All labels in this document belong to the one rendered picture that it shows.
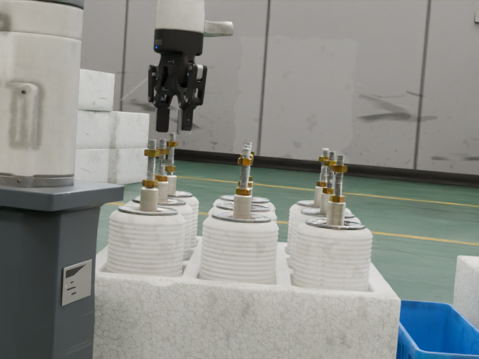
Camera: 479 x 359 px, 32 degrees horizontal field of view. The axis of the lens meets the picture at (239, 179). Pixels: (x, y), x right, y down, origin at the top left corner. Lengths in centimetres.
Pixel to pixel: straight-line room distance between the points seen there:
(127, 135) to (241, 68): 247
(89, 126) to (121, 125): 29
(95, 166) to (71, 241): 320
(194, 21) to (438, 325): 58
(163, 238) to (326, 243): 20
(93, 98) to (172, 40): 269
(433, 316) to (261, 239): 39
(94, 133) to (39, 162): 319
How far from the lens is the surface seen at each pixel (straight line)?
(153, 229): 103
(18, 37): 81
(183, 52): 127
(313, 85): 642
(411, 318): 132
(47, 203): 76
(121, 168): 420
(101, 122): 405
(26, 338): 81
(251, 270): 103
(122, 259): 104
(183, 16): 127
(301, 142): 643
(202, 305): 101
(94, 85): 395
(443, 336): 133
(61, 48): 81
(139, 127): 439
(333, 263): 103
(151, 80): 134
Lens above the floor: 38
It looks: 4 degrees down
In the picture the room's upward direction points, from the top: 4 degrees clockwise
